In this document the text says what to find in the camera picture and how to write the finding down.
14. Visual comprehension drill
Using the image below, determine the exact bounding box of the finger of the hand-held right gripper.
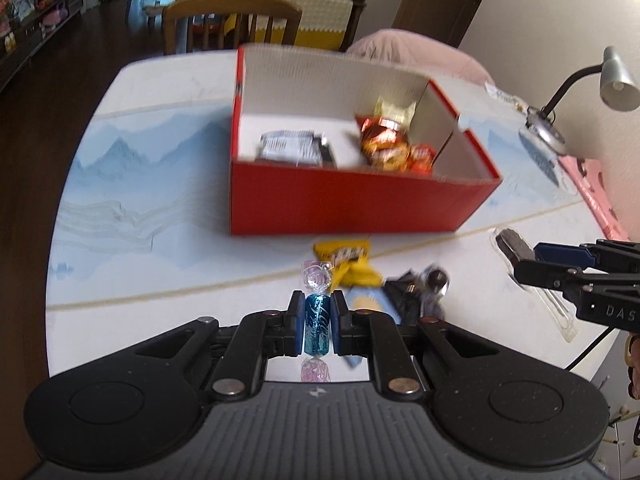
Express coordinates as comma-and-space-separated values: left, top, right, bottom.
514, 259, 588, 296
535, 240, 640, 271

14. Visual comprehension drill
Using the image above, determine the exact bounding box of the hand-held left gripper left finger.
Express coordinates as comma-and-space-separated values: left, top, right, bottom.
129, 290, 307, 402

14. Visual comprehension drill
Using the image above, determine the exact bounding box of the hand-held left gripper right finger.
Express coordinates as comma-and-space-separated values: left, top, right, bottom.
331, 290, 516, 401

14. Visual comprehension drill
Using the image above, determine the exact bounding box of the blue twist candy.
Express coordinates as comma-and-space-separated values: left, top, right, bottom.
300, 260, 335, 383

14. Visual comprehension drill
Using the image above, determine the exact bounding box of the light blue pastry packet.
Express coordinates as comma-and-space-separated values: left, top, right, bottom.
345, 286, 393, 368

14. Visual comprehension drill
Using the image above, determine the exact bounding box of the chocolate pop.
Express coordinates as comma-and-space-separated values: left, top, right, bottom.
495, 227, 578, 343

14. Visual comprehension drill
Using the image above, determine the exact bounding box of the small yellow snack packet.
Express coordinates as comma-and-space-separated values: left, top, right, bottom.
314, 240, 383, 288

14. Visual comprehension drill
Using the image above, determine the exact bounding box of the black snack packet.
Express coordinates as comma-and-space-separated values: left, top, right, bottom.
382, 265, 451, 326

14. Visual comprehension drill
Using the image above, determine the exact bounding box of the red cardboard box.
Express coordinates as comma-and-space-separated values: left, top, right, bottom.
229, 43, 503, 237

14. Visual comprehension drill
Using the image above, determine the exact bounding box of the red bear print snack packet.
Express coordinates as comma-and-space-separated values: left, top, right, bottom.
370, 142, 436, 176

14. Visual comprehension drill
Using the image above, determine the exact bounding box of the white and blue snack packet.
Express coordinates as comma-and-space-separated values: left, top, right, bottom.
256, 130, 323, 167

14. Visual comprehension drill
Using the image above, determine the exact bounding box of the dark red snack packet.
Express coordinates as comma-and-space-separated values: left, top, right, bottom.
355, 115, 416, 166

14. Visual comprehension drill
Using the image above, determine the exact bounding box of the pale yellow snack packet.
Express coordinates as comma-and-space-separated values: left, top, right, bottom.
375, 96, 418, 126

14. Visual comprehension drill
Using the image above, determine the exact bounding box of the person's right hand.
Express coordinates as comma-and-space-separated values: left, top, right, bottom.
625, 334, 640, 401

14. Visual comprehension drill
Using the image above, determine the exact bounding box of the pink printed cloth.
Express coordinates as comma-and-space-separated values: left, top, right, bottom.
557, 155, 631, 242

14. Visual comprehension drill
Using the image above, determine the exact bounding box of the grey desk lamp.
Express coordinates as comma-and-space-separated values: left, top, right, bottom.
520, 46, 640, 156

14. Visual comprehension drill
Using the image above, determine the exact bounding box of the blue mountain print table mat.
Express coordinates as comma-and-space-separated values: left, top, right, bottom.
47, 105, 588, 311

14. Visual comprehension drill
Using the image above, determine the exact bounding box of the cream knitted sofa cover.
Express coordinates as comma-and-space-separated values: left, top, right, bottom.
248, 0, 368, 51

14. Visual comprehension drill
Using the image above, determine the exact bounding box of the wooden chair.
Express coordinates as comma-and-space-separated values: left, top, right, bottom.
161, 0, 303, 56

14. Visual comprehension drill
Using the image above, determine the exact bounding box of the pink toy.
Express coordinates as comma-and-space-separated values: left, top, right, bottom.
42, 2, 68, 26

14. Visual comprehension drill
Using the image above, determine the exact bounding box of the dark wooden TV cabinet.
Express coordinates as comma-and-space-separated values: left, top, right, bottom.
0, 0, 83, 91

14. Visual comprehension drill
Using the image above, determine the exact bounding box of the black cable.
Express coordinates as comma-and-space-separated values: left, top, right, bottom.
567, 327, 613, 373

